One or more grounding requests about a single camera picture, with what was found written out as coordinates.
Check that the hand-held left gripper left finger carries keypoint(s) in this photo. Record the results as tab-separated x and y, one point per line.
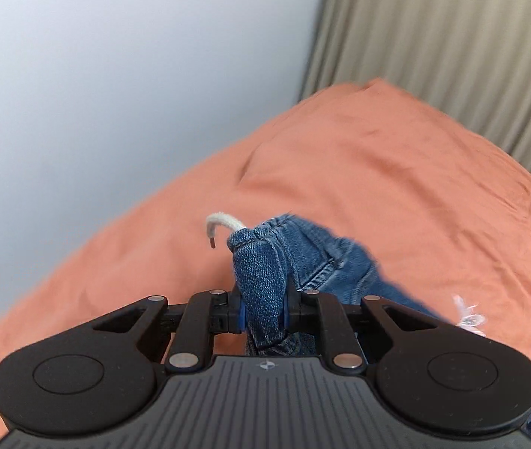
242	318

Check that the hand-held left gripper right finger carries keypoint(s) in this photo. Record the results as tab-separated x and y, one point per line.
285	318

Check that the blue denim pants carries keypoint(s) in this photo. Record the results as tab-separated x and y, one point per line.
261	280

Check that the orange bed sheet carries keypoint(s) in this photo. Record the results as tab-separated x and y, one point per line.
387	173

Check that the beige pleated curtain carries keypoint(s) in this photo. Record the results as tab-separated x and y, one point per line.
457	46

